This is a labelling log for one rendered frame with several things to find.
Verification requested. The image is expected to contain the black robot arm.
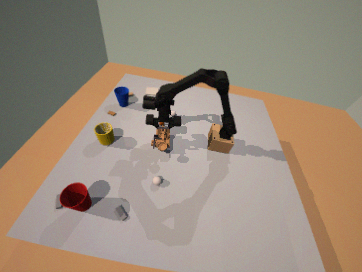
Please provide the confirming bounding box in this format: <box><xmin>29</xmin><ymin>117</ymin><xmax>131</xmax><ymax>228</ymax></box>
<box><xmin>142</xmin><ymin>68</ymin><xmax>237</xmax><ymax>140</ymax></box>

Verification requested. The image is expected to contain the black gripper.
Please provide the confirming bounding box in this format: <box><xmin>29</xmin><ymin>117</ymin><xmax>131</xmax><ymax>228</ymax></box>
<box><xmin>145</xmin><ymin>110</ymin><xmax>181</xmax><ymax>130</ymax></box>

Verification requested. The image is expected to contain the yellow open cup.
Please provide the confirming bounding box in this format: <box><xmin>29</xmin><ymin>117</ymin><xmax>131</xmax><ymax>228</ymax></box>
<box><xmin>94</xmin><ymin>122</ymin><xmax>115</xmax><ymax>146</ymax></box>

